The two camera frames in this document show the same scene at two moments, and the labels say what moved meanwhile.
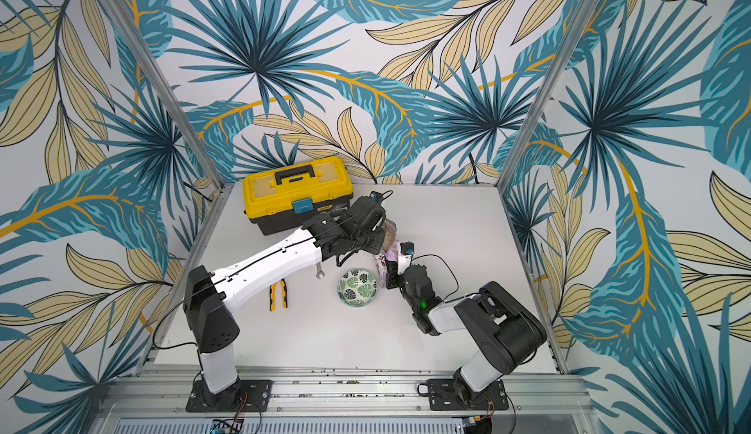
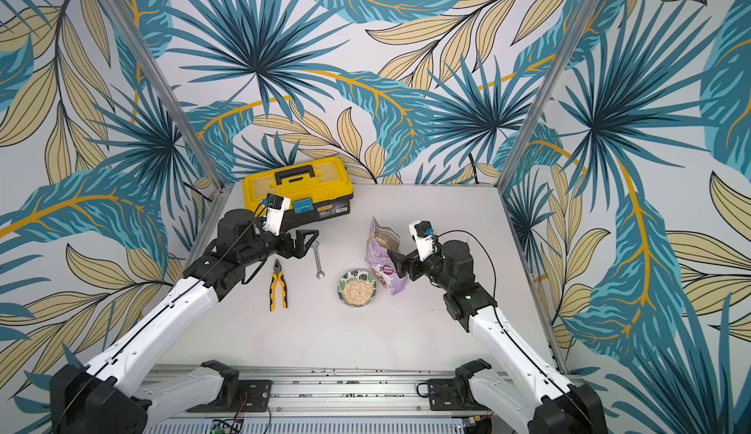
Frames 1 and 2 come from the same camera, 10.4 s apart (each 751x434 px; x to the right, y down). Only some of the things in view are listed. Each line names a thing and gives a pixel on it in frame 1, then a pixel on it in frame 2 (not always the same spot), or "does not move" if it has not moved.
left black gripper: (375, 244) -> (300, 247)
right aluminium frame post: (564, 58) does not move
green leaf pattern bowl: (357, 287) does not move
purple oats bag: (389, 251) does not move
